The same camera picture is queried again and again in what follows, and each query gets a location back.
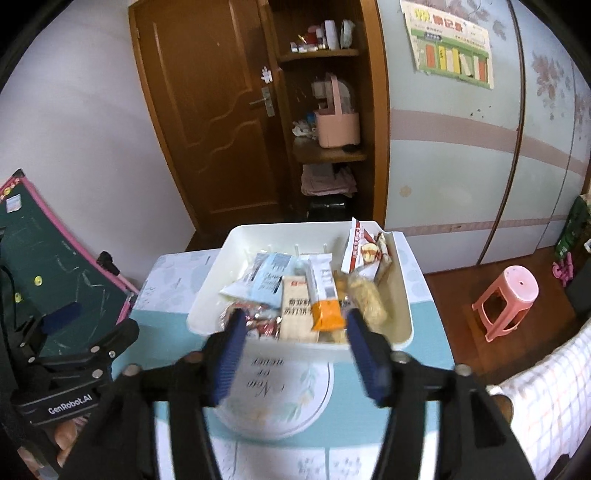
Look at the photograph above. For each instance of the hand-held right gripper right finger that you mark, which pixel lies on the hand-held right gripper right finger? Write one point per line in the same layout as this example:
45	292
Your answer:
367	360

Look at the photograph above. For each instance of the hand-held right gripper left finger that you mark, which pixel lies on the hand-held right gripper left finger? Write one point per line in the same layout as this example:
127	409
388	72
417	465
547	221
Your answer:
228	360

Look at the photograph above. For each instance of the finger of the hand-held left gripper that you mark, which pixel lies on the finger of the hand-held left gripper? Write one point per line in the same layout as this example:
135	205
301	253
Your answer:
62	316
122	334

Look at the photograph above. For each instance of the red packet with dark snack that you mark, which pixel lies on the red packet with dark snack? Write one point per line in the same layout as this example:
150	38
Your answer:
258	323

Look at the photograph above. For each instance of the clear packet of yellow cake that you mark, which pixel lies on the clear packet of yellow cake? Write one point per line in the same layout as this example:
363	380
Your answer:
369	297

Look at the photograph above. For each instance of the white plastic bin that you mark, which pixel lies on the white plastic bin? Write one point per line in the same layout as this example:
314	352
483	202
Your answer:
207	295

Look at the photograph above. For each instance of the orange and white bar packet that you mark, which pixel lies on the orange and white bar packet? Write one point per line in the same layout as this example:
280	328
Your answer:
325	300

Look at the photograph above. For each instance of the tan bread snack packet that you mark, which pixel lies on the tan bread snack packet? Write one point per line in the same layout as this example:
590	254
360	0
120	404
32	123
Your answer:
295	309

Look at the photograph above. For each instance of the light blue snack packet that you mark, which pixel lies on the light blue snack packet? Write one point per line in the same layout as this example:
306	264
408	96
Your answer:
265	279

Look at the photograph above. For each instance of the red apple print snack packet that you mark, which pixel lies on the red apple print snack packet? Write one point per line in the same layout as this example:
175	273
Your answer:
362	251

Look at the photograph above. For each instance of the person's left hand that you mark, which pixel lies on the person's left hand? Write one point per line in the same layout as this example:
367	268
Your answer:
67	438

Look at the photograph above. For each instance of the printed tablecloth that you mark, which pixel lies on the printed tablecloth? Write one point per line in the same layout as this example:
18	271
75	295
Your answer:
415	332

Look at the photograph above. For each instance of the black clamp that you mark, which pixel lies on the black clamp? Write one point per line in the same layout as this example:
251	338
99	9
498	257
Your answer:
108	261

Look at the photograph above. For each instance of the wooden bedpost knob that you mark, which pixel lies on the wooden bedpost knob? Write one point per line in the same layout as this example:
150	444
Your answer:
502	407

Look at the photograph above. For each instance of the pink plastic stool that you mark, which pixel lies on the pink plastic stool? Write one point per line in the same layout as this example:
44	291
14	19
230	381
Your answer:
505	290

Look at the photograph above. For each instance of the folded pink cloth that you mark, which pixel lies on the folded pink cloth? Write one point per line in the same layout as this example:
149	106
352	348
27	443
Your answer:
328	180

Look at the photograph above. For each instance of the pink toy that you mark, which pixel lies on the pink toy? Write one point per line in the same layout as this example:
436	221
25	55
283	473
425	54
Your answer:
563	270

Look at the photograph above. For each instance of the floral sliding wardrobe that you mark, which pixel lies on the floral sliding wardrobe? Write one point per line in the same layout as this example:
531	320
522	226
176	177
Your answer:
485	161

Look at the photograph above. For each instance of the brown wooden door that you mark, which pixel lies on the brown wooden door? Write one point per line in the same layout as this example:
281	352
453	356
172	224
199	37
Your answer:
212	115

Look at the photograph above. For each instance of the pink basket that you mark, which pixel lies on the pink basket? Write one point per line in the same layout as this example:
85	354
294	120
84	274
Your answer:
334	124

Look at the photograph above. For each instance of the green bag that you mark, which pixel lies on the green bag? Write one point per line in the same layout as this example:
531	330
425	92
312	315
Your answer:
575	226

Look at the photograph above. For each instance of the wooden shelf unit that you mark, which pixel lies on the wooden shelf unit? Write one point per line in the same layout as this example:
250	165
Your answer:
376	106

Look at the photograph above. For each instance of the white door hook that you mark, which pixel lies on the white door hook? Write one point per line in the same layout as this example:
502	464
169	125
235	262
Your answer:
266	74

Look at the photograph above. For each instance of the group of small bottles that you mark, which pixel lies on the group of small bottles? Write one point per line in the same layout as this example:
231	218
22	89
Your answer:
323	34

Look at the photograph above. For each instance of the green chalkboard with pink frame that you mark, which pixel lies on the green chalkboard with pink frame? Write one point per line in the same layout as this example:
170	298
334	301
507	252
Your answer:
51	277

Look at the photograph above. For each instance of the wall poster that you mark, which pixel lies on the wall poster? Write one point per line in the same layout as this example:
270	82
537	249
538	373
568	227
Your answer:
450	41

